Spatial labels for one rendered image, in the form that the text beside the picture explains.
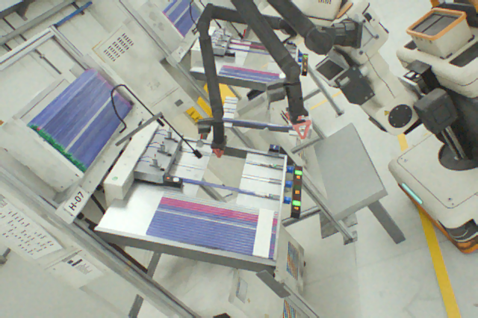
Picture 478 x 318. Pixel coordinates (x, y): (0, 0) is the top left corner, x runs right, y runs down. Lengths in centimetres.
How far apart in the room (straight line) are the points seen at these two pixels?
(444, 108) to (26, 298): 272
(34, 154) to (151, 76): 139
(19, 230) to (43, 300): 139
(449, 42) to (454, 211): 70
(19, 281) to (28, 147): 162
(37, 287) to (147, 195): 158
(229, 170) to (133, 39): 121
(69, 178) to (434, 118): 145
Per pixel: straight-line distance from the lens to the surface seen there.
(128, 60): 287
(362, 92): 164
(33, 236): 183
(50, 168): 167
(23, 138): 163
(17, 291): 311
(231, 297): 180
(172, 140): 197
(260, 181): 187
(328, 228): 262
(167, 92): 288
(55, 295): 322
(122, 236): 161
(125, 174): 175
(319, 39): 139
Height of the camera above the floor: 167
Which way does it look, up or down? 24 degrees down
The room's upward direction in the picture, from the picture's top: 42 degrees counter-clockwise
